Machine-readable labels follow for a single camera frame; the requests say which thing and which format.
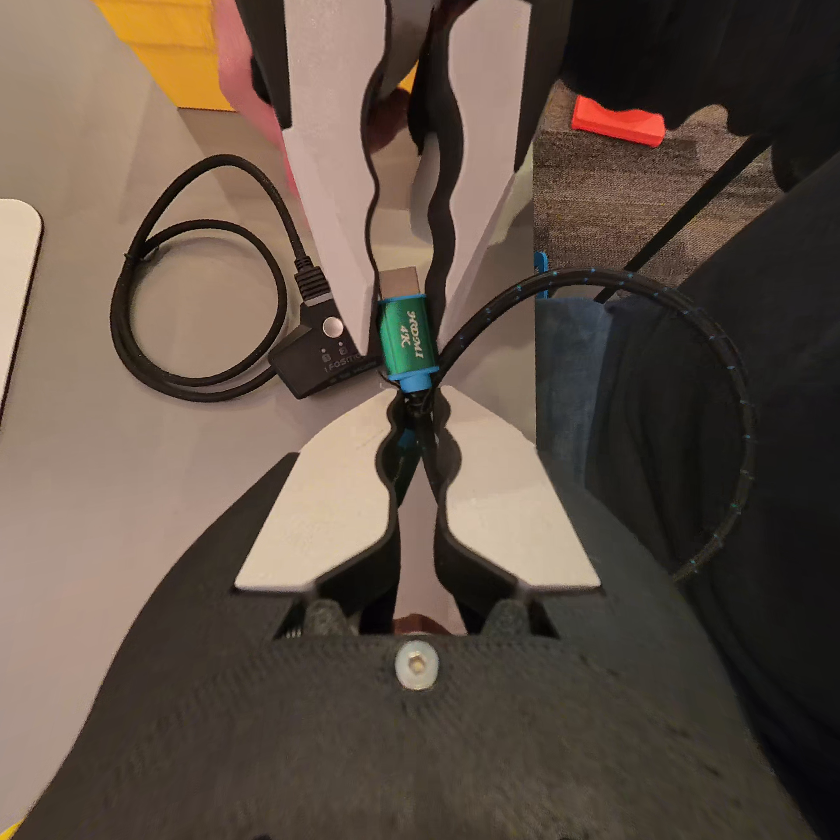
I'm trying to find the braided HDMI cable green plugs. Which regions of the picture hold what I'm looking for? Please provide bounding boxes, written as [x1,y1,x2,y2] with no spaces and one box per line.
[377,266,757,586]

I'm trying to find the wooden book stand white base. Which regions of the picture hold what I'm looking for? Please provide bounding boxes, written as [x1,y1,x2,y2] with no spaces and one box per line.
[0,198,43,421]

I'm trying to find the black switch pigtail cable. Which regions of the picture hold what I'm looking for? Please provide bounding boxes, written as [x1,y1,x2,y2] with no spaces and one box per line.
[110,154,332,403]

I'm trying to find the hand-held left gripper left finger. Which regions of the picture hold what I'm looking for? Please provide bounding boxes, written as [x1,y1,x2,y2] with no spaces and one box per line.
[234,387,403,632]

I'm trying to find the person's dark hoodie torso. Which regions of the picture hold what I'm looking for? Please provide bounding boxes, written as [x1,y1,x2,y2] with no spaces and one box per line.
[584,154,840,840]

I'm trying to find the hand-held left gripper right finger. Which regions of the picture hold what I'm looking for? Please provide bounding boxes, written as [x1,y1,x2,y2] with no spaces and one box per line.
[432,385,602,634]

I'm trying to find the thin black metal bar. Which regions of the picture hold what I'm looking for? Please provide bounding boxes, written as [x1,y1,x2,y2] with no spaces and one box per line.
[594,134,774,304]

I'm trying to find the person's right forearm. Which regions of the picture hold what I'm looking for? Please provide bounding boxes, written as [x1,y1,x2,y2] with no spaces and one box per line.
[561,0,840,191]

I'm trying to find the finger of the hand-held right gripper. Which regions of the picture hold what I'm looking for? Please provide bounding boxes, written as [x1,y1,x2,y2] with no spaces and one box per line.
[283,0,395,358]
[427,0,534,342]

